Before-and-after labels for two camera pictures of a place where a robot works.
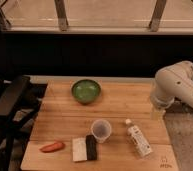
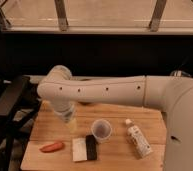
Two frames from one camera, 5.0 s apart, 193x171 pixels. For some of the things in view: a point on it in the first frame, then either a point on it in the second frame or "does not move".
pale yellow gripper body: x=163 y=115 → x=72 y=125
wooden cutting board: x=99 y=126 does not move
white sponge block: x=79 y=149 does not move
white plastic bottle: x=138 y=140 does not move
